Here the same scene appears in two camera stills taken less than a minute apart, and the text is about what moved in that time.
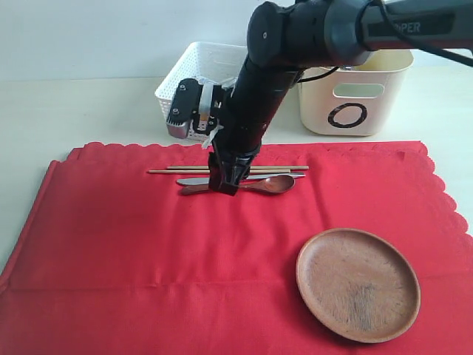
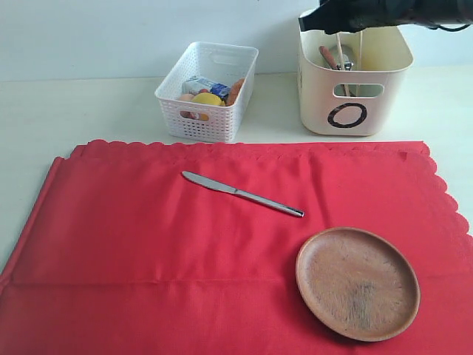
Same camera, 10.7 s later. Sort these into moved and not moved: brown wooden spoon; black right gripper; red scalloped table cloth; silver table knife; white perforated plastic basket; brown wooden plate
Moved: silver table knife; brown wooden spoon; black right gripper
Not moved: brown wooden plate; white perforated plastic basket; red scalloped table cloth
